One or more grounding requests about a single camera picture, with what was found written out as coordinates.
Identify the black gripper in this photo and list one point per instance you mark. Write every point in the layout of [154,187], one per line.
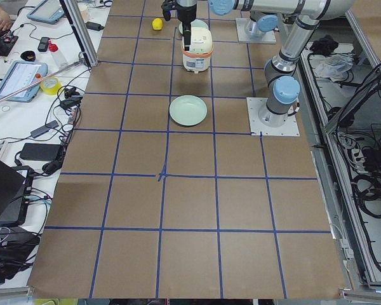
[187,15]

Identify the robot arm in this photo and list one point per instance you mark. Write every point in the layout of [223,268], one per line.
[283,88]
[168,6]

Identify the white rice cooker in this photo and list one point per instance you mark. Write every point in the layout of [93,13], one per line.
[197,59]

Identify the person hand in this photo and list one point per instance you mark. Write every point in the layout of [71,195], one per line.
[5,20]

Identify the yellow potato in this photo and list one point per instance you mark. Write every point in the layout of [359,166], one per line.
[157,24]

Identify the blue teach pendant far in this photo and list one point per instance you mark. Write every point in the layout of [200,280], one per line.
[47,11]

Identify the blue teach pendant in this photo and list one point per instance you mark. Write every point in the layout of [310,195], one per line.
[20,75]
[47,11]

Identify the black cloth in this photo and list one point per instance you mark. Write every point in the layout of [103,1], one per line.
[325,46]

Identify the black phone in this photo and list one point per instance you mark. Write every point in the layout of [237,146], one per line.
[43,44]

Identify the yellow tape roll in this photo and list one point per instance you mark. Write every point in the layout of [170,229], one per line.
[50,86]

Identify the crumpled white plastic bag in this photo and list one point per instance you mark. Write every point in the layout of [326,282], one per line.
[335,67]

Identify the black small bowl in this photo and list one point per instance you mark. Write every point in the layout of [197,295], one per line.
[29,56]

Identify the blue teach pendant near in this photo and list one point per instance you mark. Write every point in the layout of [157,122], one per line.
[20,75]

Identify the brown paper table mat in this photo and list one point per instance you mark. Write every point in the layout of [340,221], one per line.
[145,207]

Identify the black power adapter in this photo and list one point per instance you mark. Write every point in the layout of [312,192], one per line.
[40,152]

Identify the white power strip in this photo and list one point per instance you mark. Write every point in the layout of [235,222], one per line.
[353,152]

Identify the black laptop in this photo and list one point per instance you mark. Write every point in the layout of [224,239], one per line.
[15,187]

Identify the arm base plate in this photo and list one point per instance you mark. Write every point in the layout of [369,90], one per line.
[265,123]
[260,31]

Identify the aluminium frame post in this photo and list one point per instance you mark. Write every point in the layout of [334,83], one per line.
[73,14]

